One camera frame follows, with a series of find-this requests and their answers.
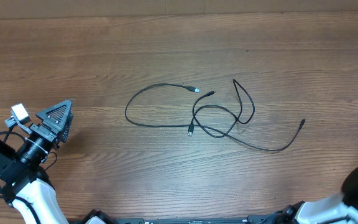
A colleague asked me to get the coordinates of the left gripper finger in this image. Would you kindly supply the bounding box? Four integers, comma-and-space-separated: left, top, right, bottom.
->
36, 100, 73, 133
60, 112, 73, 143

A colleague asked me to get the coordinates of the black USB cable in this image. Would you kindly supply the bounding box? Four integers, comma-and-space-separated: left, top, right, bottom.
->
124, 79, 256, 139
191, 90, 306, 152

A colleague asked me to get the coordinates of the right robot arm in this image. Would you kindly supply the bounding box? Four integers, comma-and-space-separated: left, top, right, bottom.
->
272, 167, 358, 224

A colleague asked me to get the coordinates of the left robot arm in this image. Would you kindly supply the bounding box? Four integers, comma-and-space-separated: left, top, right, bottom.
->
0, 100, 73, 223

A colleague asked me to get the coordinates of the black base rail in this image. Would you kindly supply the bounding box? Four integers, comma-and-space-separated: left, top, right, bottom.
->
68, 210, 282, 224

